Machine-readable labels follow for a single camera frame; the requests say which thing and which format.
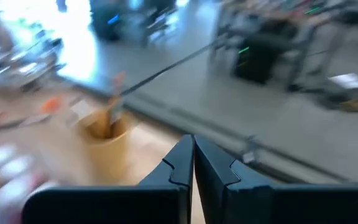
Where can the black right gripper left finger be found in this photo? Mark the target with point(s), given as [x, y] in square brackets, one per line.
[104, 205]

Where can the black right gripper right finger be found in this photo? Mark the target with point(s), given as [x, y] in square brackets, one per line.
[291, 205]

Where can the yellow ribbed cup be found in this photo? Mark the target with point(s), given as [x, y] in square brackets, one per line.
[107, 155]

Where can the black computer tower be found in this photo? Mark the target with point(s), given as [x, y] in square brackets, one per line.
[259, 59]
[106, 18]

